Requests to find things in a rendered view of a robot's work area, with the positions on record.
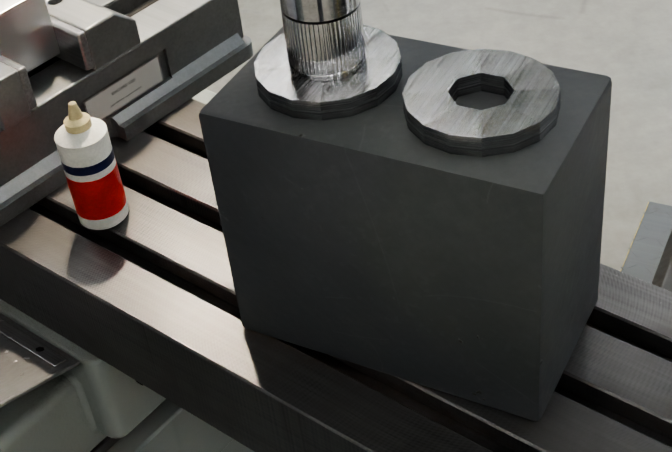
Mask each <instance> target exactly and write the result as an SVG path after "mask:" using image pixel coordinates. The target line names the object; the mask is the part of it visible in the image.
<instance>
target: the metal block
mask: <svg viewBox="0 0 672 452"><path fill-rule="evenodd" d="M58 54H60V50H59V47H58V43H57V40H56V36H55V33H54V29H53V26H52V22H51V19H50V15H49V12H48V8H47V5H46V1H45V0H0V55H2V56H4V57H7V58H9V59H11V60H13V61H15V62H17V63H19V64H21V65H23V66H25V68H26V70H27V73H28V72H29V71H31V70H33V69H34V68H36V67H38V66H39V65H41V64H43V63H44V62H46V61H48V60H49V59H51V58H53V57H55V56H56V55H58Z"/></svg>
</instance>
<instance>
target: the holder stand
mask: <svg viewBox="0 0 672 452"><path fill-rule="evenodd" d="M363 32H364V43H365V54H366V58H365V61H364V63H363V64H362V66H361V67H360V68H359V69H358V70H356V71H355V72H353V73H352V74H350V75H348V76H345V77H342V78H339V79H335V80H328V81H316V80H309V79H305V78H303V77H300V76H298V75H297V74H295V73H294V72H293V71H292V70H291V69H290V67H289V63H288V56H287V49H286V42H285V35H284V28H283V27H282V28H281V29H280V30H279V31H278V32H277V33H276V34H275V35H274V36H273V37H272V38H271V39H270V40H269V41H268V42H267V43H266V44H265V45H264V46H263V47H262V48H261V49H260V50H259V51H258V52H257V53H256V54H255V55H254V56H253V57H252V58H251V59H250V60H249V61H248V62H247V63H246V64H245V65H244V66H243V67H242V68H241V69H240V70H239V71H238V72H237V74H236V75H235V76H234V77H233V78H232V79H231V80H230V81H229V82H228V83H227V84H226V85H225V86H224V87H223V88H222V89H221V90H220V91H219V92H218V93H217V94H216V95H215V96H214V97H213V98H212V99H211V100H210V101H209V102H208V103H207V104H206V105H205V106H204V107H203V108H202V109H201V110H200V113H199V120H200V125H201V130H202V135H203V139H204V144H205V149H206V154H207V159H208V163H209V168H210V173H211V178H212V183H213V187H214V192H215V197H216V202H217V207H218V212H219V216H220V221H221V226H222V231H223V236H224V240H225V245H226V250H227V255H228V260H229V264H230V269H231V274H232V279H233V284H234V289H235V293H236V298H237V303H238V308H239V313H240V317H241V322H242V325H243V327H245V328H246V329H249V330H252V331H255V332H258V333H261V334H265V335H268V336H271V337H274V338H277V339H280V340H283V341H286V342H290V343H293V344H296V345H299V346H302V347H305V348H308V349H311V350H314V351H318V352H321V353H324V354H327V355H330V356H333V357H336V358H339V359H342V360H346V361H349V362H352V363H355V364H358V365H361V366H364V367H367V368H370V369H374V370H377V371H380V372H383V373H386V374H389V375H392V376H395V377H399V378H402V379H405V380H408V381H411V382H414V383H417V384H420V385H423V386H427V387H430V388H433V389H436V390H439V391H442V392H445V393H448V394H451V395H455V396H458V397H461V398H464V399H467V400H470V401H473V402H476V403H479V404H483V405H486V406H489V407H492V408H495V409H498V410H501V411H504V412H508V413H511V414H514V415H517V416H520V417H523V418H526V419H529V420H532V421H539V420H540V418H541V417H542V415H543V413H544V411H545V409H546V407H547V405H548V403H549V401H550V399H551V397H552V394H553V392H554V390H555V388H556V386H557V384H558V382H559V380H560V378H561V376H562V373H563V371H564V369H565V367H566V365H567V363H568V361H569V359H570V357H571V355H572V353H573V350H574V348H575V346H576V344H577V342H578V340H579V338H580V336H581V334H582V332H583V329H584V327H585V325H586V323H587V321H588V319H589V317H590V315H591V313H592V311H593V309H594V306H595V304H596V302H597V300H598V287H599V272H600V257H601V242H602V227H603V212H604V197H605V181H606V166H607V151H608V136H609V121H610V106H611V91H612V81H611V77H609V76H607V75H601V74H596V73H591V72H585V71H580V70H575V69H569V68H564V67H559V66H553V65H548V64H543V63H540V62H539V61H537V60H536V59H534V58H531V57H528V56H525V55H522V54H518V53H515V52H512V51H507V50H493V49H474V50H469V49H463V48H458V47H453V46H447V45H442V44H437V43H432V42H426V41H421V40H416V39H410V38H405V37H400V36H394V35H389V34H386V33H385V32H384V31H383V30H380V29H377V28H374V27H371V26H368V25H365V24H363Z"/></svg>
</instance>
